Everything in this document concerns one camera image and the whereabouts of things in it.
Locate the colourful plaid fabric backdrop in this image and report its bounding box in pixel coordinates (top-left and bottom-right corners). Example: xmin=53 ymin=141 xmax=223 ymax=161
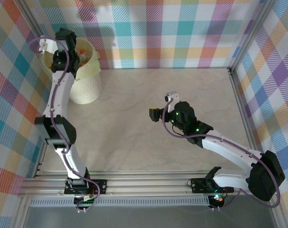
xmin=229 ymin=0 xmax=288 ymax=228
xmin=25 ymin=0 xmax=274 ymax=71
xmin=0 ymin=0 xmax=63 ymax=218

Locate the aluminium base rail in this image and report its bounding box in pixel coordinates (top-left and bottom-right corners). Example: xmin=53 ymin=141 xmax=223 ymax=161
xmin=18 ymin=170 xmax=278 ymax=198

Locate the right controller circuit board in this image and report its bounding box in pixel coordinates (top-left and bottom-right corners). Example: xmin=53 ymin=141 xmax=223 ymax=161
xmin=210 ymin=193 xmax=227 ymax=202

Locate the grey slotted cable duct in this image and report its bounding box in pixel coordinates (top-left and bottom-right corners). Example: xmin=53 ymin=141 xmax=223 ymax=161
xmin=31 ymin=198 xmax=211 ymax=207

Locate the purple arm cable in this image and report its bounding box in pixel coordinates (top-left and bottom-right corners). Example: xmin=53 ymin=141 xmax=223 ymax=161
xmin=162 ymin=98 xmax=282 ymax=209
xmin=29 ymin=35 xmax=101 ymax=212

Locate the controller circuit board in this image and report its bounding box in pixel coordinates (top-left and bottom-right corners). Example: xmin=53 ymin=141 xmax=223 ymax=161
xmin=210 ymin=193 xmax=227 ymax=202
xmin=74 ymin=194 xmax=97 ymax=207

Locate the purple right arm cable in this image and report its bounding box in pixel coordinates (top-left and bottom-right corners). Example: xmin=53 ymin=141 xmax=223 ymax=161
xmin=162 ymin=98 xmax=282 ymax=209

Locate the cream ribbed plastic bin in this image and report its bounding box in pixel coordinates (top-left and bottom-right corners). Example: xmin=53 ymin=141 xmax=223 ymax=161
xmin=41 ymin=38 xmax=103 ymax=105

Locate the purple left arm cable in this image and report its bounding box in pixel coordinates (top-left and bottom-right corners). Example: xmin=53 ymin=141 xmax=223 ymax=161
xmin=29 ymin=35 xmax=101 ymax=212

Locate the aluminium frame post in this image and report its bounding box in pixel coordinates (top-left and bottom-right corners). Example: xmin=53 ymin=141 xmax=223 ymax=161
xmin=229 ymin=0 xmax=278 ymax=72
xmin=15 ymin=0 xmax=51 ymax=48

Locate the left controller circuit board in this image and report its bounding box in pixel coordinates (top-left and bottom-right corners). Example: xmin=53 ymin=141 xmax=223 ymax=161
xmin=74 ymin=194 xmax=97 ymax=207

